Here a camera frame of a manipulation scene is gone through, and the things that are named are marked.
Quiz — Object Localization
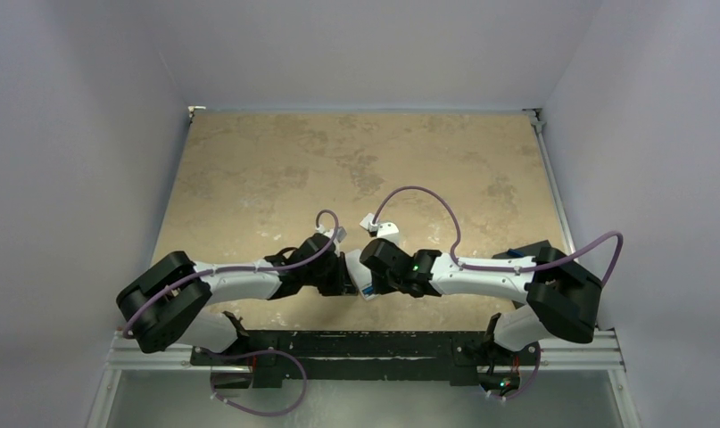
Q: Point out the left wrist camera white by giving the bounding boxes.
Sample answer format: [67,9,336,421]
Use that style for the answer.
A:
[316,224,346,244]

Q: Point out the aluminium table rail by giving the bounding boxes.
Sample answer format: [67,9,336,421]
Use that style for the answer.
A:
[523,109,625,372]

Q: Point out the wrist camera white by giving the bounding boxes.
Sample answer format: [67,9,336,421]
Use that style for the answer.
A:
[360,213,401,246]
[316,224,346,244]

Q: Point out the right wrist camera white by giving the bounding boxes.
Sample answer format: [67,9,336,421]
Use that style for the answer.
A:
[360,213,401,246]

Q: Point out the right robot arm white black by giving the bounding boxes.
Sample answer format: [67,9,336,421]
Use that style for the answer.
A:
[350,239,603,363]

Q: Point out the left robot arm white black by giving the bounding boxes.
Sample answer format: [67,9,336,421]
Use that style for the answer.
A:
[116,233,358,365]

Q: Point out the white remote control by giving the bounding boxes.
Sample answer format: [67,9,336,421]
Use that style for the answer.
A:
[344,249,377,300]

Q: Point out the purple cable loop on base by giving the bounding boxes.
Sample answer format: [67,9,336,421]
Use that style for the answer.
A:
[209,348,309,419]

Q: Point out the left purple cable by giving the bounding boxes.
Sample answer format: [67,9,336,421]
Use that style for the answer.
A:
[121,209,341,341]

